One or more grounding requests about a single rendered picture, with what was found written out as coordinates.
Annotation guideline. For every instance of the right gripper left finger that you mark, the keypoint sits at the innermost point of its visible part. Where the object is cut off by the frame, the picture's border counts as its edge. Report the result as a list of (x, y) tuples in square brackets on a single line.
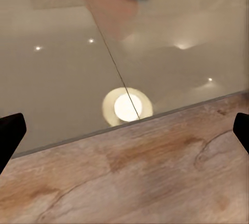
[(12, 131)]

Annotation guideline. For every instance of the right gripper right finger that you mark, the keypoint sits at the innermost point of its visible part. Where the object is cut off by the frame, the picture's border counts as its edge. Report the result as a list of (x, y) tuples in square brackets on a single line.
[(241, 129)]

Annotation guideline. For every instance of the coffee table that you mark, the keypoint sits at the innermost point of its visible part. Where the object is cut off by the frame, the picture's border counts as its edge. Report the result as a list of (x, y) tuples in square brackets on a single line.
[(80, 68)]

